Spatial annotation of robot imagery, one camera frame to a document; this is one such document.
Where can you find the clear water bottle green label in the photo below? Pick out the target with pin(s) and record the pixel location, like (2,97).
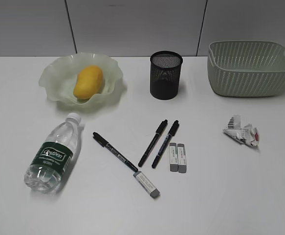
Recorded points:
(54,156)

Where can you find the grey white eraser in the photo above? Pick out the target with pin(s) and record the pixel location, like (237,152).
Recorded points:
(182,164)
(173,157)
(147,185)

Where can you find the pale green plastic basket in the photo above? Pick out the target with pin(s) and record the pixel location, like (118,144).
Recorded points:
(246,68)

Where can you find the black marker pen blue label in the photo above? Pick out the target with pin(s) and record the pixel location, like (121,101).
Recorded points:
(163,147)

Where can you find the waste paper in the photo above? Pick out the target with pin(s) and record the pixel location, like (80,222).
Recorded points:
(247,135)

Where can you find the yellow mango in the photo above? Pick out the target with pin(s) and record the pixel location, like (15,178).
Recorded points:
(89,82)

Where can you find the pale green wavy plate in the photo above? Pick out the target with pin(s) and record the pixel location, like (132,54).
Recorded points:
(59,78)

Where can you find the black mesh pen holder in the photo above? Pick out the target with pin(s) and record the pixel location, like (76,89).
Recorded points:
(165,69)

